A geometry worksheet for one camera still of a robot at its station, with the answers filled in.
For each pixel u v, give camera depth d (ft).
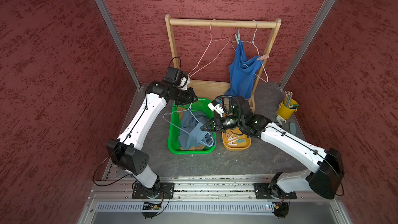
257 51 2.49
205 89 3.87
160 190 2.42
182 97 2.09
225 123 2.00
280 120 3.25
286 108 3.15
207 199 2.37
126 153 1.33
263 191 2.43
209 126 2.10
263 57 2.36
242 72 2.94
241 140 2.95
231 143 2.92
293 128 3.18
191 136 2.24
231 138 2.97
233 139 2.95
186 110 2.42
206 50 3.29
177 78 1.95
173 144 2.79
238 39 2.80
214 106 2.15
